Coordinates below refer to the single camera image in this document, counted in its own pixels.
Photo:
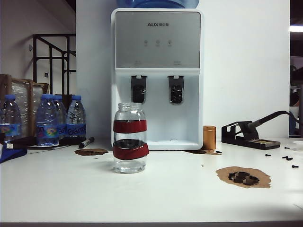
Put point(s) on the dark grey tap lever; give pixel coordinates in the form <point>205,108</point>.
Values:
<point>175,91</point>
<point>138,91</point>

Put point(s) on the blue cloth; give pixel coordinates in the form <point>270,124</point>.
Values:
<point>10,153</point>

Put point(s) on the black marker pen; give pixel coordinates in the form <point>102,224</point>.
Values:
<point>86,142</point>

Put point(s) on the wooden frame with plastic wrap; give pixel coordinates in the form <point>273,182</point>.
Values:
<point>29,94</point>

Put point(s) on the copper metal canister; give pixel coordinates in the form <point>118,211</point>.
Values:
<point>209,138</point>

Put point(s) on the black flat box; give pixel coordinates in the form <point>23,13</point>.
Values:
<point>71,141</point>

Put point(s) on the black stair railing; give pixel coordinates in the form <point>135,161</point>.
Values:
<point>50,59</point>

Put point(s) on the black soldering iron stand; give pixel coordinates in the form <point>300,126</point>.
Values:
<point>258,143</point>

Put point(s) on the plastic water bottle blue cap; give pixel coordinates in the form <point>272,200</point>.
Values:
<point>10,118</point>
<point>75,118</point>
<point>61,111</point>
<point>47,120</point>

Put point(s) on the black soldering iron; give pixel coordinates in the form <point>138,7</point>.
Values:
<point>255,125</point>

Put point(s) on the blue water jug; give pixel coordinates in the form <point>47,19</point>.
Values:
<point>156,3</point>

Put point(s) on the glass jar two red bands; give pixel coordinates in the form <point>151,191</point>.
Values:
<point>130,128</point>

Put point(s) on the small wall sign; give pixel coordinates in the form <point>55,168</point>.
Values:
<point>46,75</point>

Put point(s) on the white AUX water dispenser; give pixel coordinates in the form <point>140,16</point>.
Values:
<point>156,40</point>

